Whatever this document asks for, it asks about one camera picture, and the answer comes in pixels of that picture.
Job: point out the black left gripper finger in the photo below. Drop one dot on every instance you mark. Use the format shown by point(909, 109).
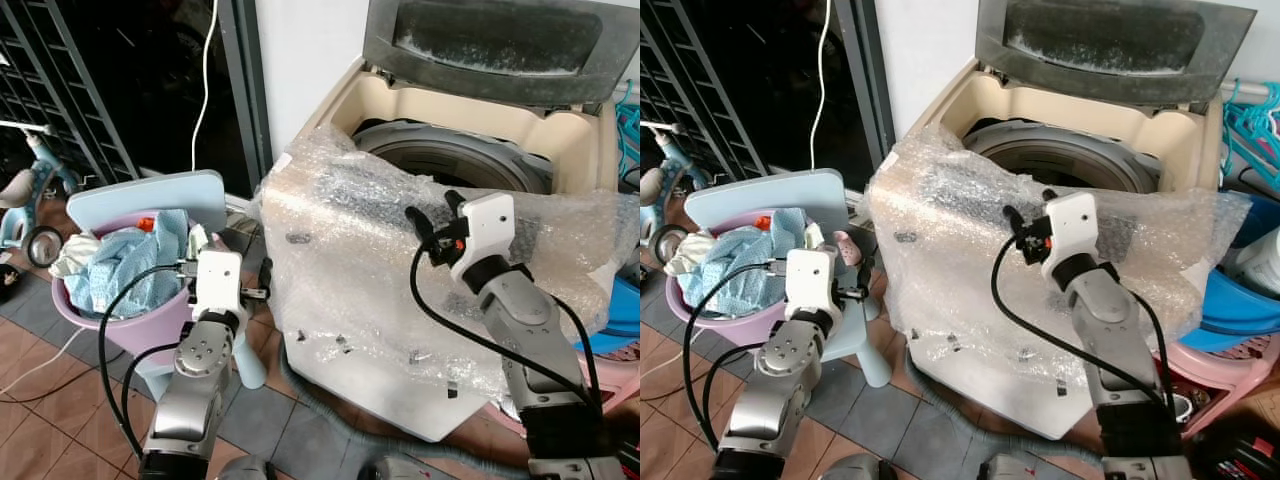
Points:
point(866, 272)
point(266, 274)

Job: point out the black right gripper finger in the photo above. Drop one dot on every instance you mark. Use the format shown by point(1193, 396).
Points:
point(1048, 196)
point(418, 220)
point(1014, 220)
point(455, 203)

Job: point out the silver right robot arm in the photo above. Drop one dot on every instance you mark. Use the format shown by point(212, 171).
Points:
point(1115, 330)
point(530, 330)

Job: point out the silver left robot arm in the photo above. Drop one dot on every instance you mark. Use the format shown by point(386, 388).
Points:
point(780, 390)
point(195, 390)

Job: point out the beige top-load washing machine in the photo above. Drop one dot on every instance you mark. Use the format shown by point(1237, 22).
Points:
point(400, 395)
point(1000, 395)

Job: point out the teal clothes hangers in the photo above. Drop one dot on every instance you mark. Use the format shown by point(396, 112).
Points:
point(630, 130)
point(1255, 130)

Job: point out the pink white cloth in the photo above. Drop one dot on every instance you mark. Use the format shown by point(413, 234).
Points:
point(220, 242)
point(846, 246)

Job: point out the grey washer drum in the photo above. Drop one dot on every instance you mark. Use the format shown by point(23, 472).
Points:
point(1070, 160)
point(450, 160)

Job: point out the clear bubble wrap sheet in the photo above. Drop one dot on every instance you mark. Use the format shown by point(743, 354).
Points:
point(950, 260)
point(340, 260)

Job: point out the light blue cloth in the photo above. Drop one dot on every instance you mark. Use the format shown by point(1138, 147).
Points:
point(745, 262)
point(120, 265)

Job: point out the small orange item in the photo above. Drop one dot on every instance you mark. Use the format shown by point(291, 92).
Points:
point(146, 222)
point(762, 220)

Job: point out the purple plastic laundry basin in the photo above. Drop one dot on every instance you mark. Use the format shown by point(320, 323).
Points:
point(700, 320)
point(90, 325)

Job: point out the grey robot left leg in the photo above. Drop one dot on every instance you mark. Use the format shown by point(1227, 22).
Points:
point(858, 470)

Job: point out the grey robot leg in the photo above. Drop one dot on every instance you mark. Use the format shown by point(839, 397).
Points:
point(858, 470)
point(395, 470)
point(1015, 470)

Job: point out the blue plastic basin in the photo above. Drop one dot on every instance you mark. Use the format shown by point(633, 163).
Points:
point(622, 310)
point(1235, 310)

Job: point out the grey washer lid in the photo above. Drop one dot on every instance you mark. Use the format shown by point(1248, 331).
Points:
point(1225, 50)
point(590, 45)

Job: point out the blue children's tricycle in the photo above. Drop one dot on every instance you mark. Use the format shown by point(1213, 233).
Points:
point(665, 185)
point(30, 190)

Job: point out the grey robot right leg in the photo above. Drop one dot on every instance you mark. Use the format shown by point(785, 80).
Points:
point(1015, 470)
point(395, 470)

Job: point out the white cup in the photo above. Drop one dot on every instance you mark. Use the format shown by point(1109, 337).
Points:
point(1182, 410)

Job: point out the black metal grille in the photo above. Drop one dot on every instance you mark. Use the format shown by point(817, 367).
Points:
point(70, 90)
point(700, 90)

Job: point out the red black item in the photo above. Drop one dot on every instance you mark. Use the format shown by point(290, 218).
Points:
point(1240, 455)
point(630, 462)

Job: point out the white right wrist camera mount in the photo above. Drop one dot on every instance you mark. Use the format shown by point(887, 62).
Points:
point(485, 230)
point(1070, 228)

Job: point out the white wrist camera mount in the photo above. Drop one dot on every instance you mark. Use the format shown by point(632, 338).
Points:
point(485, 230)
point(1070, 228)
point(810, 278)
point(217, 280)

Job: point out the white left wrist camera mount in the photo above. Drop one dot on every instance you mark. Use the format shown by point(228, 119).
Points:
point(217, 280)
point(810, 278)

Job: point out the dark door frame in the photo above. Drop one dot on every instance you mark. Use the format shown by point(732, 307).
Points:
point(868, 90)
point(245, 90)

